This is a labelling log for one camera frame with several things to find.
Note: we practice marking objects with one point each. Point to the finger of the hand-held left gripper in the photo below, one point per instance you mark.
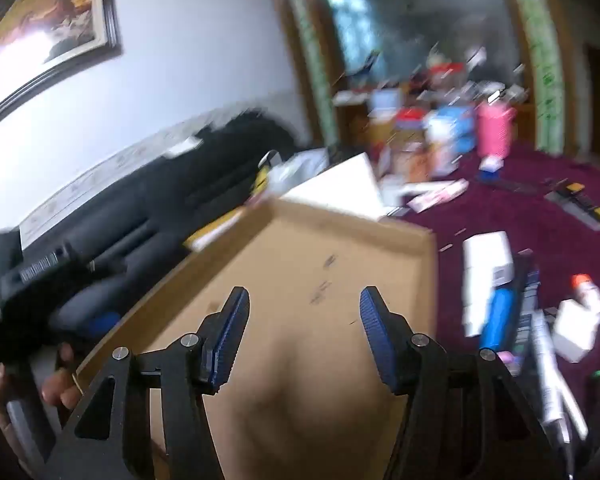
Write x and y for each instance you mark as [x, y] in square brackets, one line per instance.
[102, 321]

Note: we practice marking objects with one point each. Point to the pink cup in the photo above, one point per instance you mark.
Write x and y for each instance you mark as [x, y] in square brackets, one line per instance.
[495, 127]

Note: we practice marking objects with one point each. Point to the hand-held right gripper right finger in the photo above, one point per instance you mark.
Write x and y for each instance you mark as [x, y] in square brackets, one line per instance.
[377, 342]

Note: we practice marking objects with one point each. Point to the blue label jar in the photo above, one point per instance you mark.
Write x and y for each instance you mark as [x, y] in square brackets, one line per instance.
[450, 140]

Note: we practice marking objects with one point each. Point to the white flat carton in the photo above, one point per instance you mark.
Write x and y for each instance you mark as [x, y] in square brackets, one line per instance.
[340, 185]

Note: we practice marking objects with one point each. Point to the clear pen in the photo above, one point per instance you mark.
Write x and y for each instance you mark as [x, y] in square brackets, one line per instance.
[550, 385]

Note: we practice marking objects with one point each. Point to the white rounded box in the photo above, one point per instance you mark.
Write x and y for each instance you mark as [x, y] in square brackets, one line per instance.
[485, 270]

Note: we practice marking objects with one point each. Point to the small blue white box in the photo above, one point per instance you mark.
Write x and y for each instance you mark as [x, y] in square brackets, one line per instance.
[491, 170]

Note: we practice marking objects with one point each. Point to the black cylinder pink caps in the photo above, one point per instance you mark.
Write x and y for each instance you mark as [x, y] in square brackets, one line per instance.
[524, 300]

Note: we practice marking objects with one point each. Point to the cardboard box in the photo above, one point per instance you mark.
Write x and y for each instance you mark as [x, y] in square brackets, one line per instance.
[290, 260]

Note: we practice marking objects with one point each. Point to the orange contents jar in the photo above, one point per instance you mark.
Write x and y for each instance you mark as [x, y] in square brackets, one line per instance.
[411, 162]

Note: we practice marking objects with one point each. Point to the framed picture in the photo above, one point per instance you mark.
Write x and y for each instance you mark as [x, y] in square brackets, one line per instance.
[55, 10]

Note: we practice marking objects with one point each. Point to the grey marker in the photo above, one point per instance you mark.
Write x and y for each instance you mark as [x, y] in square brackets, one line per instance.
[577, 210]

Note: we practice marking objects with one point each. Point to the person's left hand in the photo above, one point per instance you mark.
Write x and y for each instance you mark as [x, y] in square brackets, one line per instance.
[60, 392]

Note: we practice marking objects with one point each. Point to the blue battery pack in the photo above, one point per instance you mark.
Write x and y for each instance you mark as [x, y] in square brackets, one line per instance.
[500, 317]

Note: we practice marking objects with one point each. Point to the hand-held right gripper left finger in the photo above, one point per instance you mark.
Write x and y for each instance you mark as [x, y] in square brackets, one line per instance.
[229, 342]

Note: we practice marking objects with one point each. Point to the bamboo print panel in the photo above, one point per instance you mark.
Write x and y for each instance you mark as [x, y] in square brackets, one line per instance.
[307, 50]
[540, 60]

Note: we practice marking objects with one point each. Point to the black pen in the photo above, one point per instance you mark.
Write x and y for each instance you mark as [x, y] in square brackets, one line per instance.
[510, 185]

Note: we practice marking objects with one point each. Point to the white square power adapter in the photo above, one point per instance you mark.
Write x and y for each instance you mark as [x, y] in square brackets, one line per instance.
[572, 342]

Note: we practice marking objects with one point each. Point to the purple tablecloth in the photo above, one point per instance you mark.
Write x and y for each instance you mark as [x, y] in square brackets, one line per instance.
[480, 220]

